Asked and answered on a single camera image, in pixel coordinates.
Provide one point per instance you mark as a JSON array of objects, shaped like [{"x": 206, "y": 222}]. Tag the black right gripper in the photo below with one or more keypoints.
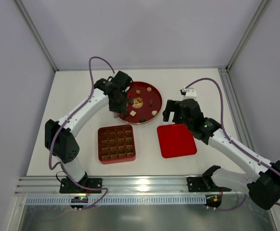
[{"x": 174, "y": 111}]

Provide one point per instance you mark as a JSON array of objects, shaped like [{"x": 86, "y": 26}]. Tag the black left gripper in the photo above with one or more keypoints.
[{"x": 120, "y": 109}]

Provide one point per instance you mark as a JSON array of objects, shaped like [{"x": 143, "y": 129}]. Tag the white square chocolate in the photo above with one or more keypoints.
[{"x": 132, "y": 113}]

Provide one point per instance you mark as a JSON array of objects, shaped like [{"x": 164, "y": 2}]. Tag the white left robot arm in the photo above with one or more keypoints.
[{"x": 60, "y": 135}]

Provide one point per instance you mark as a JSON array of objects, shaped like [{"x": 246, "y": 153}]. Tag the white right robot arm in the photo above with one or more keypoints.
[{"x": 261, "y": 178}]

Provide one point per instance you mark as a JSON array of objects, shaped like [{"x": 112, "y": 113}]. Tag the dark brown chocolate bar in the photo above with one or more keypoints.
[{"x": 151, "y": 102}]

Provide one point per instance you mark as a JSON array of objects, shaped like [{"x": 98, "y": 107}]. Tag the dark ridged square chocolate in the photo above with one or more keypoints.
[{"x": 142, "y": 119}]

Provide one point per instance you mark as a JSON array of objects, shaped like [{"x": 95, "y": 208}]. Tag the square red chocolate box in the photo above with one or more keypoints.
[{"x": 116, "y": 144}]

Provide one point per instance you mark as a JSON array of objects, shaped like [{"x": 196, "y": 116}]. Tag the round red tray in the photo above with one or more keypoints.
[{"x": 142, "y": 109}]

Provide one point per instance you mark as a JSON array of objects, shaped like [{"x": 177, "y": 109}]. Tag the square red box lid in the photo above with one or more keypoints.
[{"x": 175, "y": 141}]

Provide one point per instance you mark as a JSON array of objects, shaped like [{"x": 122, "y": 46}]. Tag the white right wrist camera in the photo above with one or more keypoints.
[{"x": 188, "y": 93}]

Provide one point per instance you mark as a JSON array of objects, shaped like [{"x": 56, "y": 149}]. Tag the right side aluminium rail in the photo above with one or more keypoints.
[{"x": 235, "y": 109}]

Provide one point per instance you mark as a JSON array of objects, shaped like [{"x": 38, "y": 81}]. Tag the aluminium rail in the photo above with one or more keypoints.
[
  {"x": 235, "y": 109},
  {"x": 115, "y": 184}
]

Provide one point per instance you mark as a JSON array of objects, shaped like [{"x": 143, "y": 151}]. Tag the aluminium front rail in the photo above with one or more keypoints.
[{"x": 115, "y": 184}]

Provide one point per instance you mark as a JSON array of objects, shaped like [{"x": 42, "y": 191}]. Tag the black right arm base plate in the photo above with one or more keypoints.
[{"x": 203, "y": 184}]

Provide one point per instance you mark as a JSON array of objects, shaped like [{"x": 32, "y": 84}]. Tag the slotted grey cable duct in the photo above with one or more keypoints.
[{"x": 170, "y": 199}]

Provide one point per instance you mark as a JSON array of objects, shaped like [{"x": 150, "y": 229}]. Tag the left aluminium frame post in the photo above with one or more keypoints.
[{"x": 35, "y": 33}]

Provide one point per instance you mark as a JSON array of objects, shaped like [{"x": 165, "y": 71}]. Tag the aluminium frame post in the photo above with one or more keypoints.
[
  {"x": 261, "y": 9},
  {"x": 35, "y": 33}
]

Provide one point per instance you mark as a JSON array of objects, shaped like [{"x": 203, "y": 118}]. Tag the right aluminium frame post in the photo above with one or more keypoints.
[{"x": 261, "y": 9}]

